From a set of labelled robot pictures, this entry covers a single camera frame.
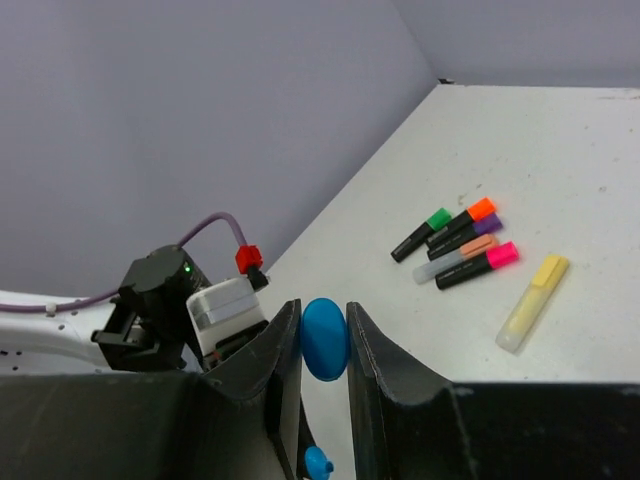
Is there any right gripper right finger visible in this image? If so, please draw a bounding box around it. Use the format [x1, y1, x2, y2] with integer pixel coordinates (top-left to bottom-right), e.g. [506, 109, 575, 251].
[346, 302, 639, 479]

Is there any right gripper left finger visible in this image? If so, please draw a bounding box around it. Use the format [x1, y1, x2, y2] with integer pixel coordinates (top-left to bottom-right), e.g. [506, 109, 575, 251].
[1, 300, 301, 479]

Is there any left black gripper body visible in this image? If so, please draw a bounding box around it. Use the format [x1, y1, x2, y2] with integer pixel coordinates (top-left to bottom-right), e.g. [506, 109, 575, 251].
[204, 320, 269, 372]

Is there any blue black highlighter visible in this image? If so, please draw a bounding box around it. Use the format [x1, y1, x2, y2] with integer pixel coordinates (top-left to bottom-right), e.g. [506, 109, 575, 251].
[297, 402, 334, 480]

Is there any blue cap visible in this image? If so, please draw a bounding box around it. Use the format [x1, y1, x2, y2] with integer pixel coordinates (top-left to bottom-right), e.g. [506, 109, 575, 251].
[300, 298, 350, 382]

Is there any pastel yellow highlighter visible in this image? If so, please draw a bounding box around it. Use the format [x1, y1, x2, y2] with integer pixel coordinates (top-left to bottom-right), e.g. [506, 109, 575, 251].
[496, 254, 570, 353]

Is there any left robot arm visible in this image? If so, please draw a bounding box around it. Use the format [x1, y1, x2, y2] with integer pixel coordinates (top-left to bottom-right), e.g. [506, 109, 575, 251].
[1, 245, 269, 375]

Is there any pink cap black highlighter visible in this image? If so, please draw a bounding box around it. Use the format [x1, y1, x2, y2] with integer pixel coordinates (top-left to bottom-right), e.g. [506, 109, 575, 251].
[435, 242, 520, 291]

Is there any peach cap clear highlighter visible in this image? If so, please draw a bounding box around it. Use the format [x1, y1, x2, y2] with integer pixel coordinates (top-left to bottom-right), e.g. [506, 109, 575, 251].
[412, 234, 499, 285]

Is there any green cap black highlighter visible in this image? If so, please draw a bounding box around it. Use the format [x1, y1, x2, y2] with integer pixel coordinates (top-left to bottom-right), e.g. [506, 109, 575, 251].
[391, 208, 452, 263]

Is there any purple cap black highlighter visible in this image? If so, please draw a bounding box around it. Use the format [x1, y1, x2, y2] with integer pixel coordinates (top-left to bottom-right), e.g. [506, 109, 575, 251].
[426, 213, 503, 261]

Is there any orange cap black highlighter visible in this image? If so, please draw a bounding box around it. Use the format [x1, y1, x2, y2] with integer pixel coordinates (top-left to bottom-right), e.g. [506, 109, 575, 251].
[426, 197, 496, 249]

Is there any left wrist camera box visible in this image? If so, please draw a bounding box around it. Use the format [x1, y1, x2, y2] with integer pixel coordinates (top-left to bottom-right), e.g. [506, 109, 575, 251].
[186, 277, 265, 357]

